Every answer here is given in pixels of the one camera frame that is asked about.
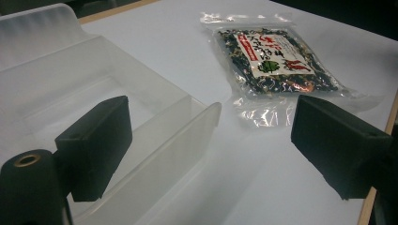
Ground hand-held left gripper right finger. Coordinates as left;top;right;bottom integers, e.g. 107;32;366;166
290;94;394;201

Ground translucent plastic container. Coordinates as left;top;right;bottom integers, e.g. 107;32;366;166
0;3;223;225

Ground clear packet of dried seaweed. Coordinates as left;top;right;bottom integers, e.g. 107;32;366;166
199;11;360;128

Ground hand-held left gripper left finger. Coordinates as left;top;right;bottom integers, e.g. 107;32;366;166
54;95;133;203

